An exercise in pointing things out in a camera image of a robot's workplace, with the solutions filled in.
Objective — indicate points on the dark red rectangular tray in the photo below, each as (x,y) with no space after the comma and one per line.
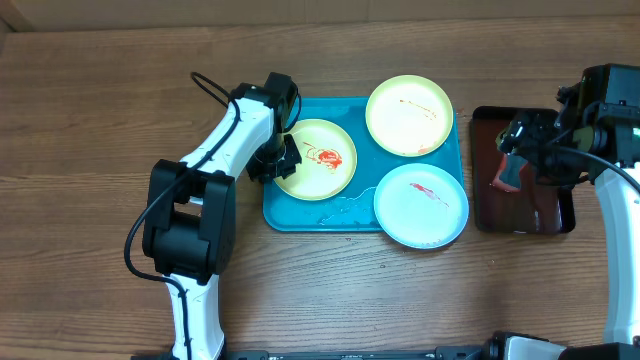
(534,208)

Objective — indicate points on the light blue plate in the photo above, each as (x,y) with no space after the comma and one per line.
(421,206)

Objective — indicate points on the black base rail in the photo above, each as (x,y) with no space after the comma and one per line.
(350,355)

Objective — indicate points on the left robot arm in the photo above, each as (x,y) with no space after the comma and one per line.
(185,236)

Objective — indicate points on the teal plastic tray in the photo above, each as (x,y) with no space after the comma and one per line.
(351,210)

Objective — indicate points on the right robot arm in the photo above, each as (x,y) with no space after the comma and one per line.
(594,138)

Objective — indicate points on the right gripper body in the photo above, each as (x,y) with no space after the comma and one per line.
(530,135)

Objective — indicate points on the red and grey sponge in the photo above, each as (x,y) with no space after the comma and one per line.
(507,178)

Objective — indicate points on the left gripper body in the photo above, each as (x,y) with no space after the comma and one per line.
(276,158)

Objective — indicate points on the yellow-green plate with ketchup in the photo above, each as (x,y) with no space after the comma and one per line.
(328,161)

